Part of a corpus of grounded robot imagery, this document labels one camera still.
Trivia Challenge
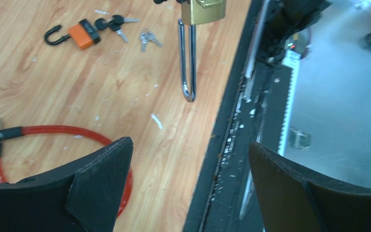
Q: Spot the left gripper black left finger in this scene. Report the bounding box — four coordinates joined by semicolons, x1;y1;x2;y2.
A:
0;137;133;232

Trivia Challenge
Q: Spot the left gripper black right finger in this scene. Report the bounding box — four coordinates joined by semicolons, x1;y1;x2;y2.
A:
248;143;371;232

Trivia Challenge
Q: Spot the red cable lock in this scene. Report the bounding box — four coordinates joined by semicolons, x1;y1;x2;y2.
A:
0;117;133;218

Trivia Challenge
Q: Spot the orange black padlock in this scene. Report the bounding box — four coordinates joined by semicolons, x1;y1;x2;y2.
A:
43;19;101;50

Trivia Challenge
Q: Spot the silver key pair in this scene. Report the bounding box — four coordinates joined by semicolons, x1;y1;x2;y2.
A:
140;29;163;52

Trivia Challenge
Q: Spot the black head key bunch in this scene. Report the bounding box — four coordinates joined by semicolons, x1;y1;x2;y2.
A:
95;14;140;43

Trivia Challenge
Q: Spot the brass padlock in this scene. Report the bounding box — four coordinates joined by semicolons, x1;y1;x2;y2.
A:
178;0;226;102

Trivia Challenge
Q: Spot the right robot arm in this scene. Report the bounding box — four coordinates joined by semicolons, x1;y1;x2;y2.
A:
257;0;332;63

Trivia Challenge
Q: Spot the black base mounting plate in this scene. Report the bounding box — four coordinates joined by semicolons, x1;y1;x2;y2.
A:
183;0;300;232

